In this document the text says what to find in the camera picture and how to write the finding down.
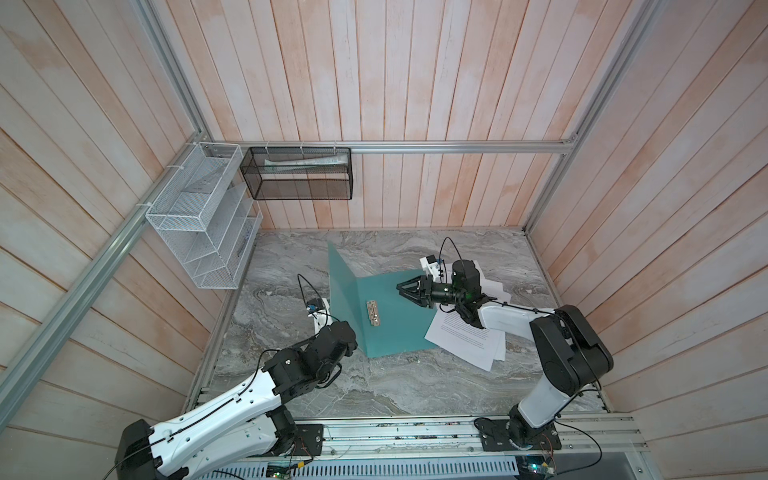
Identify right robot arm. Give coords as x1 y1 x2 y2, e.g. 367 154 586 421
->
396 255 614 450

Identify aluminium mounting rail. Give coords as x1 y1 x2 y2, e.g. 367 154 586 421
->
286 413 648 460

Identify printed paper sheet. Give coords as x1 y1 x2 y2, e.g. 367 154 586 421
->
480 277 511 303
425 310 506 371

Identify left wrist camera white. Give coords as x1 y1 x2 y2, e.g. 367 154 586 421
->
305 297 334 335

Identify camera cable black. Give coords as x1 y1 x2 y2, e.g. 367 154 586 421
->
439 236 464 280
296 274 328 316

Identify white wire mesh shelf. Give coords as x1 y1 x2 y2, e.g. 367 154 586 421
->
146 142 263 290

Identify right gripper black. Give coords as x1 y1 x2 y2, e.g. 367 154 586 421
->
398 276 464 309

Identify papers in black basket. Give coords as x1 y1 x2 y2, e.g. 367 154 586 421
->
263 155 349 174

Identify printed paper sheet front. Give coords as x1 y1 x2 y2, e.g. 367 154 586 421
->
425 310 506 371

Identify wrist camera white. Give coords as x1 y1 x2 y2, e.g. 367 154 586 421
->
305 297 334 335
420 255 445 283

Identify metal folder clip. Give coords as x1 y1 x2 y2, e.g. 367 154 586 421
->
366 300 381 327

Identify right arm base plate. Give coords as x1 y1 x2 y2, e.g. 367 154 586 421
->
473 417 562 452

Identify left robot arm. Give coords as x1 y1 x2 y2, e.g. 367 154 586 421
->
111 321 357 479

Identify green file folder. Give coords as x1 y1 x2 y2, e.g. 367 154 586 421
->
328 244 436 359

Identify right camera cable black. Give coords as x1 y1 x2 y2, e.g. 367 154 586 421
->
439 236 464 280

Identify horizontal aluminium wall bar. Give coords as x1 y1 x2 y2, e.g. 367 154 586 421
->
212 140 575 154

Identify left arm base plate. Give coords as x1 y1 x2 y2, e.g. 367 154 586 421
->
269 423 324 457

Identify printed paper sheet back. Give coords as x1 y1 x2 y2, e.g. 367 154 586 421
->
480 277 511 303

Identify black mesh wall basket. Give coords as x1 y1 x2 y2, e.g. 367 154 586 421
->
240 148 354 201

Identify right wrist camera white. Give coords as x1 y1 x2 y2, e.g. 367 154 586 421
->
420 255 445 283

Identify left camera cable black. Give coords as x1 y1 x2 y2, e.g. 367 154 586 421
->
296 274 328 316

